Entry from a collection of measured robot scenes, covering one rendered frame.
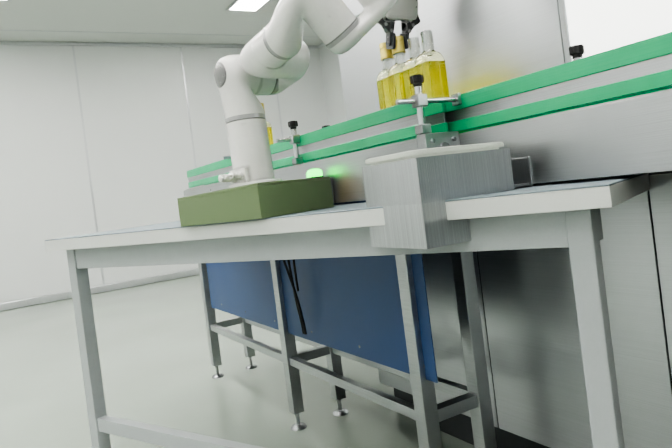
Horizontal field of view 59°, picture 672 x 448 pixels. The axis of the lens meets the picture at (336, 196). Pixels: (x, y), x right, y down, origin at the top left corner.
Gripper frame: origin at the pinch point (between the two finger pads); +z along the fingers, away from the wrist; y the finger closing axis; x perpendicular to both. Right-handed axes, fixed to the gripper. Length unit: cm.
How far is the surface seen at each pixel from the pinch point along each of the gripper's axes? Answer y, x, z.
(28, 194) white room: 63, -551, 152
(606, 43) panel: -13, 52, 0
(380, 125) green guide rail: 13.1, 12.3, 19.7
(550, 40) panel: -12.6, 38.3, -0.1
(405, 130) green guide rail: 13.3, 22.4, 19.6
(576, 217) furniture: 16, 71, 27
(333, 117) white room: -305, -556, 91
